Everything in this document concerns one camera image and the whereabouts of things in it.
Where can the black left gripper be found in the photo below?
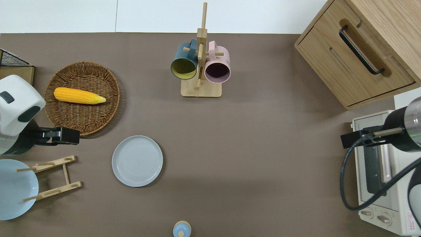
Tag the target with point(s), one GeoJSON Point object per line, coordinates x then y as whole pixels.
{"type": "Point", "coordinates": [69, 136]}

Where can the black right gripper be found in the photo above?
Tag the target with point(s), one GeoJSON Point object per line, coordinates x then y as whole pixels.
{"type": "Point", "coordinates": [350, 140]}

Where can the gray round plate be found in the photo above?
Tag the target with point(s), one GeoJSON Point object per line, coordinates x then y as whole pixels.
{"type": "Point", "coordinates": [137, 161]}

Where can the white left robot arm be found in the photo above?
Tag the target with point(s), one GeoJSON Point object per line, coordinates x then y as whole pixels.
{"type": "Point", "coordinates": [18, 98]}

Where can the light blue plate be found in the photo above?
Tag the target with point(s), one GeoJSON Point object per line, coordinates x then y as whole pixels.
{"type": "Point", "coordinates": [14, 191]}

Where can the brown wicker basket tray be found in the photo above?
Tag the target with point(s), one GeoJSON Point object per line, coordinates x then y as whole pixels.
{"type": "Point", "coordinates": [82, 115]}

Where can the wooden dish rack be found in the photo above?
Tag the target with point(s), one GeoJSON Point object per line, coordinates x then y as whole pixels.
{"type": "Point", "coordinates": [65, 172]}

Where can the yellow corn cob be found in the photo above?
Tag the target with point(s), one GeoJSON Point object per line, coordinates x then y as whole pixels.
{"type": "Point", "coordinates": [77, 95]}

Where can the white toaster oven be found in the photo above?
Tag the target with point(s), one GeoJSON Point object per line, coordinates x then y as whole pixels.
{"type": "Point", "coordinates": [394, 204]}

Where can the wooden drawer cabinet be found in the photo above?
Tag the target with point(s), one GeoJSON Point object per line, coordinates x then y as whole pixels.
{"type": "Point", "coordinates": [329, 52]}

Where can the dark teal mug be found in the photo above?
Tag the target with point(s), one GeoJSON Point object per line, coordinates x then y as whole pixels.
{"type": "Point", "coordinates": [184, 56]}

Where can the wooden mug rack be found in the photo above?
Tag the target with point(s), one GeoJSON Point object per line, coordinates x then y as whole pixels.
{"type": "Point", "coordinates": [201, 89]}

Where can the small blue round knob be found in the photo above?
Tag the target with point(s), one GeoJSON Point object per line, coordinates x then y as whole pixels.
{"type": "Point", "coordinates": [182, 228]}

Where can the pink mug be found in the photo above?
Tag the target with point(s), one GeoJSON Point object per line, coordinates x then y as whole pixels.
{"type": "Point", "coordinates": [217, 59]}

